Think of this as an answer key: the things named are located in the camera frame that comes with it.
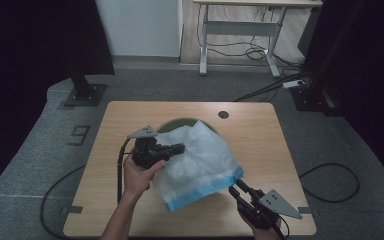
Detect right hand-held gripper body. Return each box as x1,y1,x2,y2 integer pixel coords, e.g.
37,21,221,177
237,189,304,230

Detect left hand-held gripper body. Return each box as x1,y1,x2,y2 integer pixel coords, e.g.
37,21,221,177
127,125,168,170

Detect green round bin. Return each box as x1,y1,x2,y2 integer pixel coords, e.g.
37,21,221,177
155,117,219,136

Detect white plastic bag blue edge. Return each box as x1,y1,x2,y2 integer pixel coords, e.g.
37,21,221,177
151,119,245,213

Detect person's right hand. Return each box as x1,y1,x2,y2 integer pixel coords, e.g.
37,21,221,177
240,214,283,240

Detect person's left hand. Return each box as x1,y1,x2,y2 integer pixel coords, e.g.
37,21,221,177
123,155,166,198

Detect black stand base left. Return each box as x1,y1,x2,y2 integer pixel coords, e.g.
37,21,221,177
63,66,108,108

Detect white power strip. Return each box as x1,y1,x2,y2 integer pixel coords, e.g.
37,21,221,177
282,79,306,90

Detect dark curtain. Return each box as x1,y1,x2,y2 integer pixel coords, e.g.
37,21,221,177
0,0,116,201
304,0,384,184

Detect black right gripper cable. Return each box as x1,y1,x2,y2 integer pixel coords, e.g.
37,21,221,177
273,214,291,240

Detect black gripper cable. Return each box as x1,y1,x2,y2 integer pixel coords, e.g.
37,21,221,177
116,137,135,205
273,214,291,240

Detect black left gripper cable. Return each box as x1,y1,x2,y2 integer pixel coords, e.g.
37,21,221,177
116,137,135,205

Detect black floor cable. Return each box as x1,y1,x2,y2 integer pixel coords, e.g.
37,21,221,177
39,164,87,240
299,162,360,204

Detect black power strip cables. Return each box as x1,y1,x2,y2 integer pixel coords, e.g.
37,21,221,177
233,71,309,103

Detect black stand with base plate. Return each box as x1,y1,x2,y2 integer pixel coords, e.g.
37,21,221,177
289,76,345,117

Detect tangle of black cables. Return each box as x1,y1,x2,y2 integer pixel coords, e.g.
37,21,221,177
196,4,309,68

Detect grey metal frame desk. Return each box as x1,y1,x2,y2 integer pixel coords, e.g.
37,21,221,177
192,0,324,78

